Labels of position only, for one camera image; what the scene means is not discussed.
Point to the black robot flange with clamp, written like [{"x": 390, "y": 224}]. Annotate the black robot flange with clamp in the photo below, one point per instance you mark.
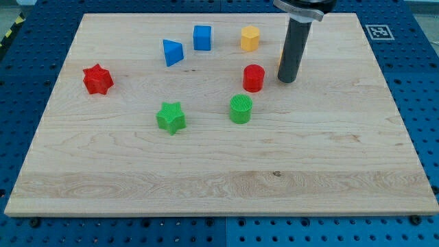
[{"x": 305, "y": 10}]

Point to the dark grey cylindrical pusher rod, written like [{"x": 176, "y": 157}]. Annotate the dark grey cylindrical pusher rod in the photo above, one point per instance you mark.
[{"x": 293, "y": 48}]

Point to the green star block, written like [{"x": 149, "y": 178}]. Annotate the green star block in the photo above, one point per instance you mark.
[{"x": 171, "y": 117}]

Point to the red star block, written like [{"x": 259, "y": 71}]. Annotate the red star block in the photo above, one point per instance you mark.
[{"x": 97, "y": 80}]

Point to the yellow block behind rod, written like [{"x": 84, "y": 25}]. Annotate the yellow block behind rod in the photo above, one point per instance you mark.
[{"x": 280, "y": 57}]

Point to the yellow hexagonal prism block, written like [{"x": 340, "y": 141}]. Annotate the yellow hexagonal prism block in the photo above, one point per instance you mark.
[{"x": 250, "y": 36}]

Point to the red cylinder block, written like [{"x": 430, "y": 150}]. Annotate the red cylinder block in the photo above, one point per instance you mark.
[{"x": 253, "y": 78}]

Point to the white fiducial marker tag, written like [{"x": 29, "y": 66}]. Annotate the white fiducial marker tag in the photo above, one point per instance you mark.
[{"x": 379, "y": 32}]

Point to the green cylinder block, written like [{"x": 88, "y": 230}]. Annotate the green cylinder block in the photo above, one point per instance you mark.
[{"x": 240, "y": 109}]

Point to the blue cube block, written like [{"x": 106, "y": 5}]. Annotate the blue cube block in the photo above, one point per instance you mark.
[{"x": 202, "y": 37}]

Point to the blue triangular prism block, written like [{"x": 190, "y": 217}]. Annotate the blue triangular prism block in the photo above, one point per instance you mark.
[{"x": 173, "y": 52}]

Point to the light wooden board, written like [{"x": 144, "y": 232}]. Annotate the light wooden board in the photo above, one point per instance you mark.
[{"x": 331, "y": 143}]

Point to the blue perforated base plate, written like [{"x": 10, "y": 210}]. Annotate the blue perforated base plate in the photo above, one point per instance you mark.
[{"x": 28, "y": 73}]

